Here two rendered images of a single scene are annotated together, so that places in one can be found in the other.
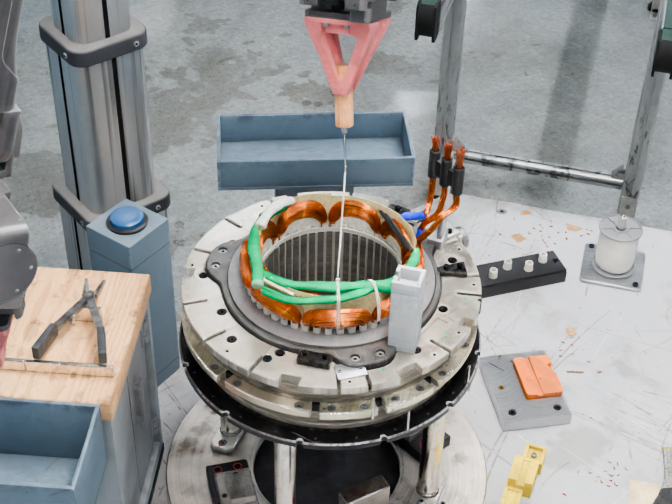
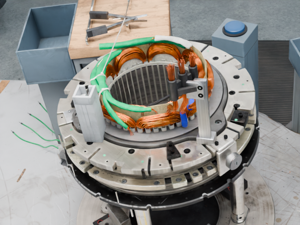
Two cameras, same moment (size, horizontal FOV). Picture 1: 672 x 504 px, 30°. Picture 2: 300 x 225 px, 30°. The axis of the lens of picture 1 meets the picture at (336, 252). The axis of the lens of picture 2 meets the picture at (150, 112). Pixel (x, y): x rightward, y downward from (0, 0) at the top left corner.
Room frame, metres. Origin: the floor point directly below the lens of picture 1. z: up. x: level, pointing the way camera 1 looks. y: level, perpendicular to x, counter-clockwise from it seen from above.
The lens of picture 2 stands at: (1.05, -0.69, 1.67)
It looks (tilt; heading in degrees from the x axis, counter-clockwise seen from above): 41 degrees down; 94
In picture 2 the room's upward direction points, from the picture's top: 10 degrees counter-clockwise
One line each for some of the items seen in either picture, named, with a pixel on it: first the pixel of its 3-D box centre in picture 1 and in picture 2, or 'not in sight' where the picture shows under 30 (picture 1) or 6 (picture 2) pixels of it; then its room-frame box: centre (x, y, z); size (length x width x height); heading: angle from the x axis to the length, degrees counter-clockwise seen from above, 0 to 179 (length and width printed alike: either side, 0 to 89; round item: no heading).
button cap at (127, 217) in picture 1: (126, 217); (234, 27); (1.18, 0.25, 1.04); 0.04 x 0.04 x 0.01
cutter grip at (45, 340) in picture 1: (45, 341); (99, 15); (0.92, 0.29, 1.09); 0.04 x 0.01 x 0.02; 162
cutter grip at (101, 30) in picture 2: (101, 345); (96, 31); (0.91, 0.23, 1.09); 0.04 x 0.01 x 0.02; 12
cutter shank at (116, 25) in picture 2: (95, 313); (120, 23); (0.96, 0.25, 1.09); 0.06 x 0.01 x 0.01; 21
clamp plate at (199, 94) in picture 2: not in sight; (194, 90); (1.08, -0.12, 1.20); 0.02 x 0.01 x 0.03; 160
